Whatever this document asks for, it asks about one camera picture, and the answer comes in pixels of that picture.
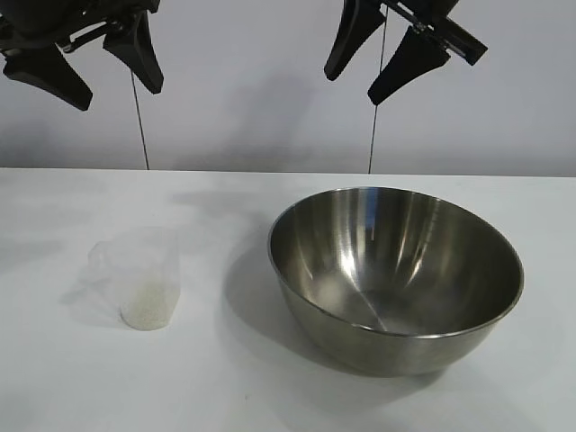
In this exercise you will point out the clear plastic measuring cup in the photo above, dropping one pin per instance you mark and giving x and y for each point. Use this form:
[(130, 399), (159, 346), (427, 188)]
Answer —
[(135, 265)]

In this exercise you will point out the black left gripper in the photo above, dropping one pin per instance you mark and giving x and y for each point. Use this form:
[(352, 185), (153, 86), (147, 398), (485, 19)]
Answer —
[(40, 18)]

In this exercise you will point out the stainless steel mixing bowl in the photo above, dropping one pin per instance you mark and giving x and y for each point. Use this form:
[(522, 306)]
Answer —
[(405, 351)]

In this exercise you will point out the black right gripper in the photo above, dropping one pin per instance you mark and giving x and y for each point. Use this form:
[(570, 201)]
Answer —
[(432, 20)]

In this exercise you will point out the white rice grains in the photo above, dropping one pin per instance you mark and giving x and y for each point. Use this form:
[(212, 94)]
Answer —
[(146, 310)]

